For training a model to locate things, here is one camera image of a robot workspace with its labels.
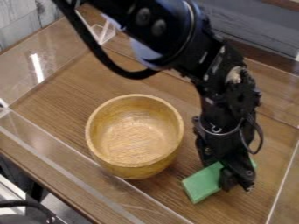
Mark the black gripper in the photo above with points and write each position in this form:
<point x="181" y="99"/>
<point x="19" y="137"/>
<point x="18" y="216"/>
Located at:
<point x="230" y="146"/>

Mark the green rectangular block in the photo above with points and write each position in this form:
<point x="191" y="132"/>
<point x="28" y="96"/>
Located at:
<point x="202" y="184"/>

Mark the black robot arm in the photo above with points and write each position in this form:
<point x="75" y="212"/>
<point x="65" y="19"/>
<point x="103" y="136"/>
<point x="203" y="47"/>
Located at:
<point x="173" y="38"/>

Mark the brown wooden bowl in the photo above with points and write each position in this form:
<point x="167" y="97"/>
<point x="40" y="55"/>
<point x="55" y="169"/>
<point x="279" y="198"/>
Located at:
<point x="134" y="134"/>

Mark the clear acrylic tray wall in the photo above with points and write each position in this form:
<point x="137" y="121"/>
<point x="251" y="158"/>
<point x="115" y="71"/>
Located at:
<point x="43" y="137"/>

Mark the black metal table frame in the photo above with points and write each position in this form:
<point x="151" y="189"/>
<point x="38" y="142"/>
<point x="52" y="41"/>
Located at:
<point x="39" y="193"/>

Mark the clear acrylic corner bracket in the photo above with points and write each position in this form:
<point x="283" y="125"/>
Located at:
<point x="103" y="32"/>

